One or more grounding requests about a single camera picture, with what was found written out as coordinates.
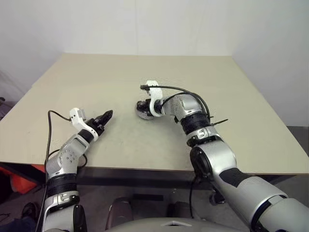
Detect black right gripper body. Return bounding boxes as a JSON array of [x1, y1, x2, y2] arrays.
[[137, 99, 152, 113]]

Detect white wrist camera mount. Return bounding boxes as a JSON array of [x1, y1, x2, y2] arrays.
[[69, 107, 99, 143], [146, 80, 165, 118]]

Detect orange fabric object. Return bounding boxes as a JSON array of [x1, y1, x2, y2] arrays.
[[10, 164, 47, 194]]

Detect black shoe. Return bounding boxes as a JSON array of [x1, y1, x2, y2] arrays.
[[21, 202, 41, 219]]

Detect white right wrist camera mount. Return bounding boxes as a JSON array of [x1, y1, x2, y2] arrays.
[[146, 80, 165, 118]]

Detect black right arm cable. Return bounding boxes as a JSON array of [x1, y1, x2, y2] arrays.
[[139, 84, 213, 219]]

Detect person's leg blue jeans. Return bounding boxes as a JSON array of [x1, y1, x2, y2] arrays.
[[0, 215, 37, 232]]

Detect black table frame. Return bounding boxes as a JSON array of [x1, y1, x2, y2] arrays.
[[0, 162, 299, 206]]

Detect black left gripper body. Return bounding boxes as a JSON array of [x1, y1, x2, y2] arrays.
[[86, 117, 106, 137]]

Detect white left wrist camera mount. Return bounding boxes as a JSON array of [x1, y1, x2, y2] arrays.
[[69, 107, 99, 143]]

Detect grey motor housing copper windings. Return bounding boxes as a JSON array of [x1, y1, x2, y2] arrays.
[[134, 104, 155, 121]]

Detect black caster wheel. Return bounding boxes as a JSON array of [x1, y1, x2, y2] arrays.
[[209, 190, 225, 206]]

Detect long black zip tie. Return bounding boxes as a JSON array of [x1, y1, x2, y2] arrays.
[[210, 117, 229, 127]]

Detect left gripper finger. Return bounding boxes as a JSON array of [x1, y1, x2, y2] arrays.
[[99, 112, 114, 129], [94, 109, 114, 124]]

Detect grey robot torso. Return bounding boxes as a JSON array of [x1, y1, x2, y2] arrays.
[[103, 217, 210, 232]]

